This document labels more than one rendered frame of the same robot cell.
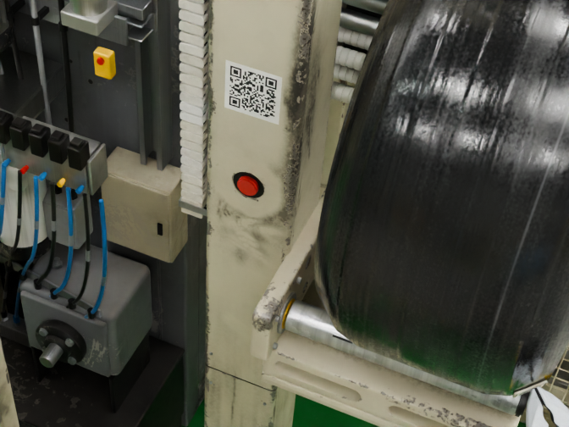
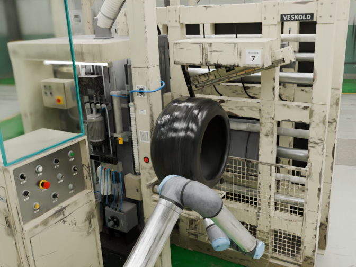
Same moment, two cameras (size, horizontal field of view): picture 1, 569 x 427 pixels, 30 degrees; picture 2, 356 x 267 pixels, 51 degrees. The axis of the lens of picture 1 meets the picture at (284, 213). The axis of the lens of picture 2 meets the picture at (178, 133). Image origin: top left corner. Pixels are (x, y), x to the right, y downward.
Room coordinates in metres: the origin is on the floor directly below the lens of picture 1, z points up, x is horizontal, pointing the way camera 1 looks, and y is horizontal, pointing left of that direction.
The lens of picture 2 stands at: (-1.14, -0.62, 1.97)
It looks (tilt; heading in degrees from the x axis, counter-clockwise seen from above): 18 degrees down; 12
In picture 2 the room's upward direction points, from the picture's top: 3 degrees counter-clockwise
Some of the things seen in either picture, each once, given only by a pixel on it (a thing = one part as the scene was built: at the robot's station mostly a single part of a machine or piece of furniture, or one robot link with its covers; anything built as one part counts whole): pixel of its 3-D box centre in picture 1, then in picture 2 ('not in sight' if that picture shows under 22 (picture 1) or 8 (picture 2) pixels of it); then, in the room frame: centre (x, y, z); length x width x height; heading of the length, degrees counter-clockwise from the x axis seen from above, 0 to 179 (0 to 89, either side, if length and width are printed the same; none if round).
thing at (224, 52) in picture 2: not in sight; (224, 52); (1.25, -0.44, 1.71); 0.61 x 0.25 x 0.15; 70
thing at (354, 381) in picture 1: (391, 382); (177, 203); (0.88, -0.17, 0.83); 0.36 x 0.09 x 0.06; 70
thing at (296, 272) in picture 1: (315, 243); (165, 179); (1.08, -0.05, 0.90); 0.40 x 0.03 x 0.10; 160
